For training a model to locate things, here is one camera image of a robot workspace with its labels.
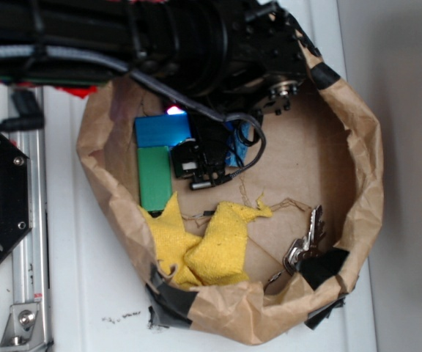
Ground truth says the black cable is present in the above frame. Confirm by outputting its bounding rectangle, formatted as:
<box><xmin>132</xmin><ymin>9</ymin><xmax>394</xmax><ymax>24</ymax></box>
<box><xmin>0</xmin><ymin>45</ymin><xmax>267</xmax><ymax>184</ymax></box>

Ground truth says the white tray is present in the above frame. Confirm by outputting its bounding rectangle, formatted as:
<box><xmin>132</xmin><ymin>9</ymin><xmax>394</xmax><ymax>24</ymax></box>
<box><xmin>42</xmin><ymin>1</ymin><xmax>377</xmax><ymax>351</ymax></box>

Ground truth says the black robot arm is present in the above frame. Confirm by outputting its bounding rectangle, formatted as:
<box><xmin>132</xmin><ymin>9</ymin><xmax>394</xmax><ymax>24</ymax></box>
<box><xmin>0</xmin><ymin>1</ymin><xmax>313</xmax><ymax>190</ymax></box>

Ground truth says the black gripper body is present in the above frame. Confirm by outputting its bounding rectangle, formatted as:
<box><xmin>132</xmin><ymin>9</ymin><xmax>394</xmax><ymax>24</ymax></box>
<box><xmin>170</xmin><ymin>113</ymin><xmax>233</xmax><ymax>191</ymax></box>

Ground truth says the silver keys bunch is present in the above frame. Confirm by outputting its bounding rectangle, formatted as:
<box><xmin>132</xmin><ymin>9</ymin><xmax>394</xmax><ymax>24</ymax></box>
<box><xmin>282</xmin><ymin>205</ymin><xmax>326</xmax><ymax>275</ymax></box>

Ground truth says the metal corner bracket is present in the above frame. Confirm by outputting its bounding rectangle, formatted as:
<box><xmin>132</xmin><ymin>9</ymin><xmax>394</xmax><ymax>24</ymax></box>
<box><xmin>0</xmin><ymin>302</ymin><xmax>46</xmax><ymax>351</ymax></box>

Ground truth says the aluminium extrusion rail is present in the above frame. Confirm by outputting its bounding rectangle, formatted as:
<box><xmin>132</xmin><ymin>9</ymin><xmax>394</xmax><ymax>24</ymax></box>
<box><xmin>4</xmin><ymin>86</ymin><xmax>53</xmax><ymax>352</ymax></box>

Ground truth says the blue rectangular block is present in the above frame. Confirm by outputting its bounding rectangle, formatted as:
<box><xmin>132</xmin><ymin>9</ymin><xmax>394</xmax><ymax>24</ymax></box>
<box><xmin>134</xmin><ymin>113</ymin><xmax>192</xmax><ymax>147</ymax></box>

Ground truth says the brown paper bag bin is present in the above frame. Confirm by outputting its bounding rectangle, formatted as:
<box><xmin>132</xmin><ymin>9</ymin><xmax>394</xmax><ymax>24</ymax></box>
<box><xmin>75</xmin><ymin>10</ymin><xmax>385</xmax><ymax>346</ymax></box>

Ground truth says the yellow cloth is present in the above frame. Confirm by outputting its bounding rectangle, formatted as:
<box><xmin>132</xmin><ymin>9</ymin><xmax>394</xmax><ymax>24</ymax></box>
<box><xmin>140</xmin><ymin>193</ymin><xmax>273</xmax><ymax>289</ymax></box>

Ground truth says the blue sponge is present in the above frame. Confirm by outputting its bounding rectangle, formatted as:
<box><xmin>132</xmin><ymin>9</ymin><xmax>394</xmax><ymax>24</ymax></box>
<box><xmin>225</xmin><ymin>122</ymin><xmax>251</xmax><ymax>167</ymax></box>

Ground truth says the green rectangular block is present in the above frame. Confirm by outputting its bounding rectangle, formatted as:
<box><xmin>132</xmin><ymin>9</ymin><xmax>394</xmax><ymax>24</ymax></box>
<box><xmin>138</xmin><ymin>147</ymin><xmax>172</xmax><ymax>212</ymax></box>

